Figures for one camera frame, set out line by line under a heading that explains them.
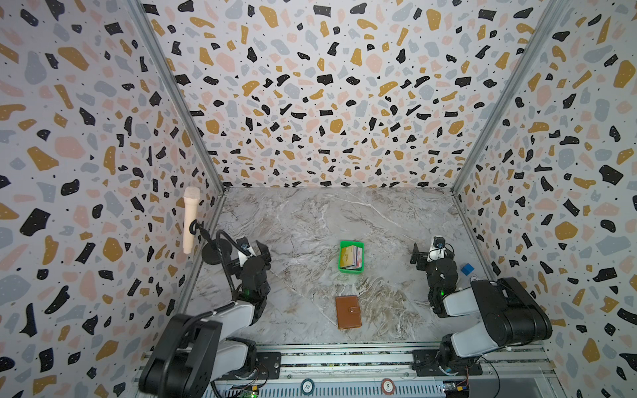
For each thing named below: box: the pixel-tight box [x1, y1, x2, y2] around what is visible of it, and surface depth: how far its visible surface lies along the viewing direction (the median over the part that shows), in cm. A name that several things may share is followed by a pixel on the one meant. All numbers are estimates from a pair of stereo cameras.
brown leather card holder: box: [335, 295, 362, 330], surface depth 85 cm
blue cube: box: [460, 262, 476, 277], surface depth 96 cm
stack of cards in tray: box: [340, 245, 363, 270], surface depth 97 cm
